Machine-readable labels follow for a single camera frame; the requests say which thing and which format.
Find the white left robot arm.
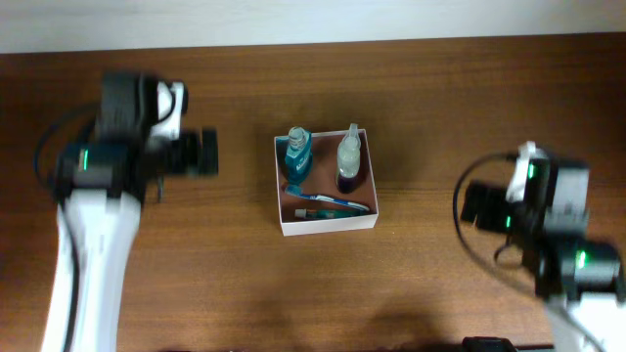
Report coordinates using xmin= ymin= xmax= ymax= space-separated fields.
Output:
xmin=35 ymin=72 xmax=218 ymax=351

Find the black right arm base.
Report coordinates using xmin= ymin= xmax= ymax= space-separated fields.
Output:
xmin=461 ymin=336 xmax=555 ymax=352

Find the clear spray bottle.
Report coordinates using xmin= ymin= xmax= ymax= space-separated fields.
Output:
xmin=335 ymin=123 xmax=361 ymax=194

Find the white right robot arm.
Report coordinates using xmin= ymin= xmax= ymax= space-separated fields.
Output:
xmin=452 ymin=142 xmax=625 ymax=351

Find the teal mouthwash bottle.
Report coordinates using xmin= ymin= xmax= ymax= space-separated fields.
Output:
xmin=285 ymin=126 xmax=312 ymax=185

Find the blue white toothbrush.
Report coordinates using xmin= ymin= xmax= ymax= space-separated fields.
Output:
xmin=284 ymin=184 xmax=370 ymax=212

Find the white cardboard box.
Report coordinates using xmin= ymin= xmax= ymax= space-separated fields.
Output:
xmin=274 ymin=128 xmax=380 ymax=237

